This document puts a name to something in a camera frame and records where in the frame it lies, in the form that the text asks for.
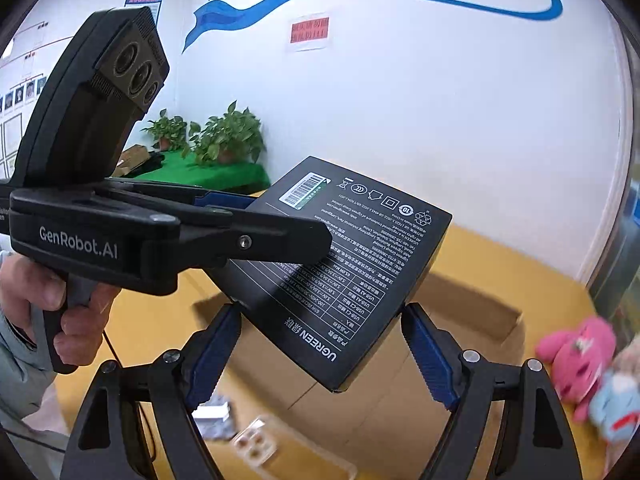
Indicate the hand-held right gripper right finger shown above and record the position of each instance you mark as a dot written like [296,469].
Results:
[430,360]

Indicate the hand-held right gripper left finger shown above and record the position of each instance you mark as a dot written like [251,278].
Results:
[220,350]

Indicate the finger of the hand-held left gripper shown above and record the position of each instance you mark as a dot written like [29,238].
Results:
[225,202]
[260,240]

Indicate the black printed product box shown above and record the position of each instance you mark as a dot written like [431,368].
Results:
[350,240]

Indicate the person's left hand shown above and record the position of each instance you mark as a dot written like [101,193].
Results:
[25,285]

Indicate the green tablecloth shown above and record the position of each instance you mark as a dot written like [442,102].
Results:
[220,175]

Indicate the open brown cardboard box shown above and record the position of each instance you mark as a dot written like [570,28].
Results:
[480,320]

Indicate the grey foil packet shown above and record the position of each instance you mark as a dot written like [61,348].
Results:
[217,417]

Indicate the large potted green plant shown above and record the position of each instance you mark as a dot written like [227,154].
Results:
[230,132]

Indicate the small potted green plant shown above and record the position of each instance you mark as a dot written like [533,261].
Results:
[167,130]

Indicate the small brown cardboard box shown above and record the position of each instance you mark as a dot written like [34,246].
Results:
[131,159]

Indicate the small white holed tray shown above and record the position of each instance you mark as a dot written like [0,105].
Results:
[255,442]

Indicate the pink plush toy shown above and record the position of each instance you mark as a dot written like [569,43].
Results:
[575,360]

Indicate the clear plastic box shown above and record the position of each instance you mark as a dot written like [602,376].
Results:
[320,460]

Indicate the blue plush toy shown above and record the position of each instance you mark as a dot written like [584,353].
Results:
[615,410]

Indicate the beige plush toy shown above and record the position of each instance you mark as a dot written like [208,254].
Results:
[627,360]

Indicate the blue framed notice board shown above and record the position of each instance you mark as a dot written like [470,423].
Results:
[152,4]

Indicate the wall chart with photos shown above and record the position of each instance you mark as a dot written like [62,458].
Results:
[17,105]

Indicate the red wall notice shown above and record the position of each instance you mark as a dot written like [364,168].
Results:
[307,34]

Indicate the grey metal frame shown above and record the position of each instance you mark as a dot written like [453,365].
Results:
[617,250]

